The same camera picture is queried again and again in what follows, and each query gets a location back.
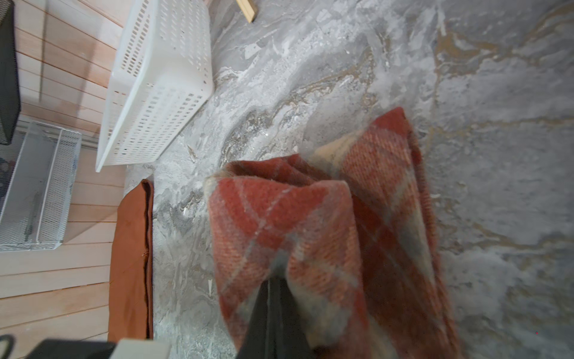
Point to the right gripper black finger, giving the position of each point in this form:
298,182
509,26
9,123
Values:
274,329

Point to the red plaid skirt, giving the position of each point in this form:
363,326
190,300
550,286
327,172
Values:
351,229

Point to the rust brown skirt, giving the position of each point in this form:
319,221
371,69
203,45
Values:
130,282

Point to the white plastic basket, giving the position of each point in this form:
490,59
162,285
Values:
161,77

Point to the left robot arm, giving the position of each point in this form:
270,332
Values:
87,349

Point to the wooden easel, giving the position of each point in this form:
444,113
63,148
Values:
248,8

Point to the white wire shelf rack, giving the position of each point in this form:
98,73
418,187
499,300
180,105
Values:
38,172

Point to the black wire mesh basket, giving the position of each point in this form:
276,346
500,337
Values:
10,96

